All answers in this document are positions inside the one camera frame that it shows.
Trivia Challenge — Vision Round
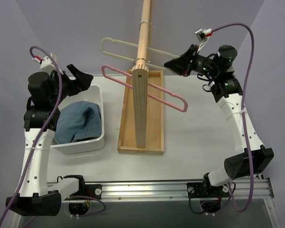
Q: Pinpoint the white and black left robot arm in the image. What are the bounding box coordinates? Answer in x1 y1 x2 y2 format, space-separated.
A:
6 64 93 216

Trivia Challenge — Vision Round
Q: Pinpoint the pink hanger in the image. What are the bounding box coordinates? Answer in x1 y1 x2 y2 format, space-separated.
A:
101 65 188 113

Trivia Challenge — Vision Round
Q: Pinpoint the white plastic basket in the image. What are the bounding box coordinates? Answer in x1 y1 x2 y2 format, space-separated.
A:
50 85 105 154

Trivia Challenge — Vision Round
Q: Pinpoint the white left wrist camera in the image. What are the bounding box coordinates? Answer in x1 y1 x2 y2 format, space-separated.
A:
32 56 56 75

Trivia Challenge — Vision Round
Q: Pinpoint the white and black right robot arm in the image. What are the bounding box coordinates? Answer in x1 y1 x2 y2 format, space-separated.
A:
164 45 274 196

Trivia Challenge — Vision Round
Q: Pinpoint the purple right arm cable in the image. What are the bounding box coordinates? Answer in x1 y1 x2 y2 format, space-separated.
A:
211 22 255 212

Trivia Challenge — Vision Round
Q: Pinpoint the wooden clothes rack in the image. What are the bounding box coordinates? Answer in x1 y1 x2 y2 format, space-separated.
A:
117 0 164 155

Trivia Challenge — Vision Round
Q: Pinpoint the aluminium mounting rail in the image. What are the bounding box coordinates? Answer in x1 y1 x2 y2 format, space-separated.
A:
13 72 276 228

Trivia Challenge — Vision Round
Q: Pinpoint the blue denim garment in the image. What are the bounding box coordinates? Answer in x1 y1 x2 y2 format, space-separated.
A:
54 101 102 144

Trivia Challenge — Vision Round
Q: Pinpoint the beige hanger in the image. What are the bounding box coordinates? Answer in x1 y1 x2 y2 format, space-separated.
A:
100 37 179 70

